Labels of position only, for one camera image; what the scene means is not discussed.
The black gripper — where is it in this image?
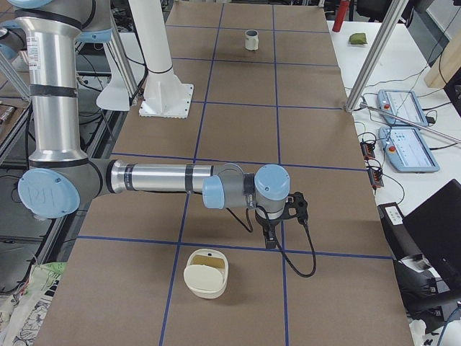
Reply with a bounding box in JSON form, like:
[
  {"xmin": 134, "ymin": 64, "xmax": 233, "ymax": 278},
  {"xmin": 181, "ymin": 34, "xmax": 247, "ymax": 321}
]
[{"xmin": 255, "ymin": 210, "xmax": 282, "ymax": 249}]

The white pedestal column base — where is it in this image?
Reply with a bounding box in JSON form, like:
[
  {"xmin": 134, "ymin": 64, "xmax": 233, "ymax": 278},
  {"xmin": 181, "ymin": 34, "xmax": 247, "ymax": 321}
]
[{"xmin": 129, "ymin": 0, "xmax": 194, "ymax": 118}]

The upper blue teach pendant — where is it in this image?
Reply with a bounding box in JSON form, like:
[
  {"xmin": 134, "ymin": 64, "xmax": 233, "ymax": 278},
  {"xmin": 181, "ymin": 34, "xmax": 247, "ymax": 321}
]
[{"xmin": 377, "ymin": 89, "xmax": 429, "ymax": 127}]

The red circuit board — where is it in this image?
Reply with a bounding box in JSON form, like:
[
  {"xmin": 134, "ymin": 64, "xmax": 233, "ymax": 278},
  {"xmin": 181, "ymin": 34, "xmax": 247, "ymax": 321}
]
[
  {"xmin": 360, "ymin": 141, "xmax": 375, "ymax": 160},
  {"xmin": 368, "ymin": 168, "xmax": 384, "ymax": 190}
]

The upper red circuit board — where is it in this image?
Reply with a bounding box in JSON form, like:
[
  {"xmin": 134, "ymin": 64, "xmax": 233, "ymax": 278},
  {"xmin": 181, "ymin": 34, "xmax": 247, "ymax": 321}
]
[{"xmin": 360, "ymin": 141, "xmax": 375, "ymax": 160}]

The green bean bag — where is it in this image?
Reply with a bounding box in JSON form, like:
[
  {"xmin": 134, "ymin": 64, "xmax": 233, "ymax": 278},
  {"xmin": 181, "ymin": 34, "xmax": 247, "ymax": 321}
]
[{"xmin": 349, "ymin": 32, "xmax": 367, "ymax": 45}]

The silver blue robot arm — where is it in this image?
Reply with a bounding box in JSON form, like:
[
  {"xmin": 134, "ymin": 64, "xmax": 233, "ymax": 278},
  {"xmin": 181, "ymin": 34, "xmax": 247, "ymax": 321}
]
[{"xmin": 14, "ymin": 1, "xmax": 290, "ymax": 249}]

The thin metal rod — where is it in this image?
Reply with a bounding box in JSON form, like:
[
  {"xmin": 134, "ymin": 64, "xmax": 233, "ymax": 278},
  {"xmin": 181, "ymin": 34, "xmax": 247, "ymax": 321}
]
[{"xmin": 359, "ymin": 102, "xmax": 461, "ymax": 144}]

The light wooden board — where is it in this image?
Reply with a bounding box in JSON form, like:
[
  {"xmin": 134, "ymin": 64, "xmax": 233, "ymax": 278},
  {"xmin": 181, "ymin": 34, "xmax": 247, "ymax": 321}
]
[{"xmin": 424, "ymin": 32, "xmax": 460, "ymax": 88}]

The white mug grey inside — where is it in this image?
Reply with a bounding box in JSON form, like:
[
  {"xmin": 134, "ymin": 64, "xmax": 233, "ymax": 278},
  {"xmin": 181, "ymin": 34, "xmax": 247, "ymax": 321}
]
[{"xmin": 245, "ymin": 30, "xmax": 259, "ymax": 51}]

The lower blue teach pendant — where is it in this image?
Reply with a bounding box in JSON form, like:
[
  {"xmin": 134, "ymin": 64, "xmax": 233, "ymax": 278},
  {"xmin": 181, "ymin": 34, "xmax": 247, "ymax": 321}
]
[{"xmin": 377, "ymin": 126, "xmax": 439, "ymax": 173}]

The aluminium frame post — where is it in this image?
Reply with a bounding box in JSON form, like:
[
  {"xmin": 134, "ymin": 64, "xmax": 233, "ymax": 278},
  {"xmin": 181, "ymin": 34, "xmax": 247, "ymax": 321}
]
[{"xmin": 344, "ymin": 0, "xmax": 408, "ymax": 113}]

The lower red circuit board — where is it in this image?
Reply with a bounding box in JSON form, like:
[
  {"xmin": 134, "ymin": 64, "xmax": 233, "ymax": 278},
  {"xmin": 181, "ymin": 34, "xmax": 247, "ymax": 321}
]
[{"xmin": 368, "ymin": 168, "xmax": 384, "ymax": 190}]

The patterned cloth bag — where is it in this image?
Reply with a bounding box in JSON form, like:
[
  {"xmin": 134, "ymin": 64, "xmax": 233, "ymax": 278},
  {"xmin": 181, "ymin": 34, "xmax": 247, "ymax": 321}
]
[{"xmin": 1, "ymin": 262, "xmax": 66, "ymax": 345}]

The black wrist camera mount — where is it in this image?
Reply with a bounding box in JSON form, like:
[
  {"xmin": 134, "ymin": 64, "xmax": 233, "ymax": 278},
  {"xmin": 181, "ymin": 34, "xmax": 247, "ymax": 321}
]
[{"xmin": 280, "ymin": 192, "xmax": 308, "ymax": 226}]

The blue teach pendant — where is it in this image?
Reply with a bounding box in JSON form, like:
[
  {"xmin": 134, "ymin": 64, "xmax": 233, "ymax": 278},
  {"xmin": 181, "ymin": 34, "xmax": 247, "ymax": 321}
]
[
  {"xmin": 377, "ymin": 126, "xmax": 439, "ymax": 173},
  {"xmin": 377, "ymin": 89, "xmax": 429, "ymax": 127}
]

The black monitor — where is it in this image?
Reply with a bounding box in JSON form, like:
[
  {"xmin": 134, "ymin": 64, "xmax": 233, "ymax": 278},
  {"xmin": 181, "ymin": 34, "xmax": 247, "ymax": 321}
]
[{"xmin": 403, "ymin": 179, "xmax": 460, "ymax": 289}]

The black box white label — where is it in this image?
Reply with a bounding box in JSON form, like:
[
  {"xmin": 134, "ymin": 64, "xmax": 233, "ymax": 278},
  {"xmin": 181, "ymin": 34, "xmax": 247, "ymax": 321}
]
[{"xmin": 377, "ymin": 203, "xmax": 420, "ymax": 260}]

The red cylinder bottle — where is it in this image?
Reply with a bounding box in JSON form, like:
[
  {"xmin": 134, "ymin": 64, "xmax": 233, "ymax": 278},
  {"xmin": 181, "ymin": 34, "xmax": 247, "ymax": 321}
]
[{"xmin": 332, "ymin": 0, "xmax": 350, "ymax": 32}]

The cream oval lidded box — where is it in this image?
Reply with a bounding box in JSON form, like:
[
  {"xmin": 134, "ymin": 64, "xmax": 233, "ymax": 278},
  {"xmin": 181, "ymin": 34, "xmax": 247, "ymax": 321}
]
[{"xmin": 183, "ymin": 249, "xmax": 229, "ymax": 299}]

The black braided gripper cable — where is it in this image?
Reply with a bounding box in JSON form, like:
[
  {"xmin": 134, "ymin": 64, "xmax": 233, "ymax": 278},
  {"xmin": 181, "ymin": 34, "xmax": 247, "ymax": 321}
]
[{"xmin": 223, "ymin": 162, "xmax": 318, "ymax": 278}]

